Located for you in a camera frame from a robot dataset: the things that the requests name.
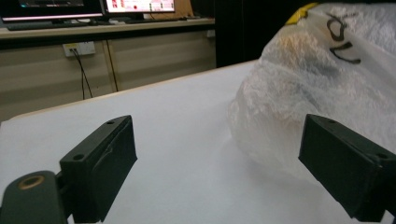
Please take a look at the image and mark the brown cardboard box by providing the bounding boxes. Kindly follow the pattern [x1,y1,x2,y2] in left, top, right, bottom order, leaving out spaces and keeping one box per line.
[148,0,194,21]

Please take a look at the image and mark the bright-screen computer monitor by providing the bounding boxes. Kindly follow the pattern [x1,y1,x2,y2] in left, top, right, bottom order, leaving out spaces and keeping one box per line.
[104,0,177,15]

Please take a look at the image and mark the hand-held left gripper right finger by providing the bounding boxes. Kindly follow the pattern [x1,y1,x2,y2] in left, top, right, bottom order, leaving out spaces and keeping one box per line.
[298,113,396,223]

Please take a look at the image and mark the thin dark cable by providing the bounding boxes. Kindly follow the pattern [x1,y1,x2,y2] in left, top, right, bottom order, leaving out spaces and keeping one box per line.
[105,39,120,93]

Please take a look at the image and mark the translucent white plastic bag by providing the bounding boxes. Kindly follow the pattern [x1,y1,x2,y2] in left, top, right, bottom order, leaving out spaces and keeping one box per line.
[227,2,396,178]

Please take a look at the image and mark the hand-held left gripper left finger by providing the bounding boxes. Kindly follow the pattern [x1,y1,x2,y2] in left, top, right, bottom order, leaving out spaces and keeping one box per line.
[59,114,138,224]

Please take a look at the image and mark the dark keyboard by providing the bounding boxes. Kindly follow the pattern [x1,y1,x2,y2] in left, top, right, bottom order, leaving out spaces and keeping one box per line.
[6,21,96,32]

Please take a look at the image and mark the beige office desk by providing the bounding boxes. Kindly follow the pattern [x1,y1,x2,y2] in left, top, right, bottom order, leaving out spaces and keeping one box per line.
[0,17,216,42]

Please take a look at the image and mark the white wall socket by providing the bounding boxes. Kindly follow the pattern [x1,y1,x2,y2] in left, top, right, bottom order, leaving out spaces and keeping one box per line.
[62,40,97,58]

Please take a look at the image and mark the dark-screen computer monitor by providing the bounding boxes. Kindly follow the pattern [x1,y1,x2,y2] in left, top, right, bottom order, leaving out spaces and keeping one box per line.
[0,0,106,23]

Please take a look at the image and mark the black power cable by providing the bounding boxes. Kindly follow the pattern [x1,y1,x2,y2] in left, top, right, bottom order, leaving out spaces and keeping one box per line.
[70,49,94,101]

